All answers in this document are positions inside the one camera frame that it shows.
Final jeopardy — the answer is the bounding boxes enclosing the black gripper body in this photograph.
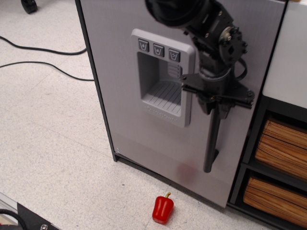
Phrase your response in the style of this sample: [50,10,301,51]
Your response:
[180,72,255,109]

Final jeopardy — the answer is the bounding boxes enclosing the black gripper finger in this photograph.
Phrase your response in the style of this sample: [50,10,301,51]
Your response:
[197,93,215,115]
[219,102,236,119]

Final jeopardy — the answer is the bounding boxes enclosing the black fridge door handle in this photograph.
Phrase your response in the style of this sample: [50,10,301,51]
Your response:
[203,108,220,173]

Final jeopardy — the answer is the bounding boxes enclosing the grey toy fridge door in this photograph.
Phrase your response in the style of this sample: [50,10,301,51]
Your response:
[80,0,287,208]

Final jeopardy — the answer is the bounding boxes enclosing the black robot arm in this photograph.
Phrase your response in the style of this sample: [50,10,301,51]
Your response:
[145,0,255,119]

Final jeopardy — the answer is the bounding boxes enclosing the dark grey fridge cabinet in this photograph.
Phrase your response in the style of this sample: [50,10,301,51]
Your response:
[74,0,307,230]

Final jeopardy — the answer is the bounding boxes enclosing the grey water dispenser panel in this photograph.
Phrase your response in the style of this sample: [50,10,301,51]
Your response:
[131,29,195,127]

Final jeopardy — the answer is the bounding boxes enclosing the white countertop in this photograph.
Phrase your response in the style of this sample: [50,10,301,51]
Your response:
[262,0,307,108]

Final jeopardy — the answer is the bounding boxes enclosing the red toy bell pepper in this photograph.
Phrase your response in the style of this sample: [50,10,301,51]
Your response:
[152,192,174,224]

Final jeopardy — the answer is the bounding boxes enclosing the black caster wheel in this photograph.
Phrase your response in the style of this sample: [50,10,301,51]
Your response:
[21,0,38,14]

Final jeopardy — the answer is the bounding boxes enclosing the lower black floor cable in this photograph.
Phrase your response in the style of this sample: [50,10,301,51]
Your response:
[0,61,94,81]

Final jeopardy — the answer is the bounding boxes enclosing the black floor cable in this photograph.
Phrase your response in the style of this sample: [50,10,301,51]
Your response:
[0,35,87,56]
[0,61,94,81]

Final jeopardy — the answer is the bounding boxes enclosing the upper black floor cable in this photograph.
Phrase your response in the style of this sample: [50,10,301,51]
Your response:
[0,35,87,56]

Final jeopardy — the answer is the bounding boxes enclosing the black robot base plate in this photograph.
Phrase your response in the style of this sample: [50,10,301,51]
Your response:
[0,203,60,230]

